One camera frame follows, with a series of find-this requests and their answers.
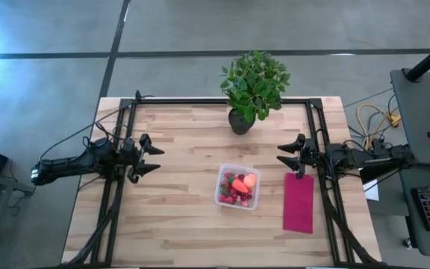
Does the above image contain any potted green plant black pot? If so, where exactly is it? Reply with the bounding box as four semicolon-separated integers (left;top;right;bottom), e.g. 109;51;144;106
219;49;292;136

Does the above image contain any red cloth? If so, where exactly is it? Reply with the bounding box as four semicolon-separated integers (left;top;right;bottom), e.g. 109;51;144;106
282;172;315;235

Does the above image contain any white paper sheet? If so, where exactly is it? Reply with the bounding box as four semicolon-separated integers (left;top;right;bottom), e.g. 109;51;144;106
363;178;381;202

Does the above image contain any grey metal stand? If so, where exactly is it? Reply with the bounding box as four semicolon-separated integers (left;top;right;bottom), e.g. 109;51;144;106
0;171;37;262

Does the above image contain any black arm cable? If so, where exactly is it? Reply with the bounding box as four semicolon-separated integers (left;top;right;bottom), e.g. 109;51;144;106
313;128;355;181
39;89;152;158

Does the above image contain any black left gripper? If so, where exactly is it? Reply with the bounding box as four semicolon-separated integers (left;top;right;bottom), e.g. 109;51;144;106
121;132;166;185

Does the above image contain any yellow cable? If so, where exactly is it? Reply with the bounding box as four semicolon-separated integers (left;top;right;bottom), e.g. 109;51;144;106
355;103;402;150

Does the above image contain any orange toy carrot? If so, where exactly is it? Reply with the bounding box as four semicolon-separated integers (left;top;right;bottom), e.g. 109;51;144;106
231;177;250;194

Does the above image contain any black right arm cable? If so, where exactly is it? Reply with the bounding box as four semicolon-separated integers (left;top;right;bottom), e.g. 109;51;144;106
313;128;355;181

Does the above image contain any black pole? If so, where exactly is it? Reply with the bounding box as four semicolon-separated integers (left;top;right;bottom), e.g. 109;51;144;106
402;34;430;82

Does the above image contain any clear plastic tupperware container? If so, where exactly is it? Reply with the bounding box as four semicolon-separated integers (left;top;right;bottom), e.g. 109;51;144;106
214;163;262;211

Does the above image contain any black aluminium table frame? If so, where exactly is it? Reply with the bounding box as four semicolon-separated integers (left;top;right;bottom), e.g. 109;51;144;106
60;97;384;268

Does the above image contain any grey side desk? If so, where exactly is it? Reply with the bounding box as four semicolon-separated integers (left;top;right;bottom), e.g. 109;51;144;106
389;68;430;167
397;162;430;259

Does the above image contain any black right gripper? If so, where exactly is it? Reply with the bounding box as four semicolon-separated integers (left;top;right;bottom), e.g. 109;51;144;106
276;133;327;180

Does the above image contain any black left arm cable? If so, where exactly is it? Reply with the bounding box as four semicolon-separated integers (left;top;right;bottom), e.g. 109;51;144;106
39;89;152;158

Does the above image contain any black diagonal desk bar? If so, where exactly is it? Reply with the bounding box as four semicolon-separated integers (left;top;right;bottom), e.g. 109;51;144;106
359;164;402;185

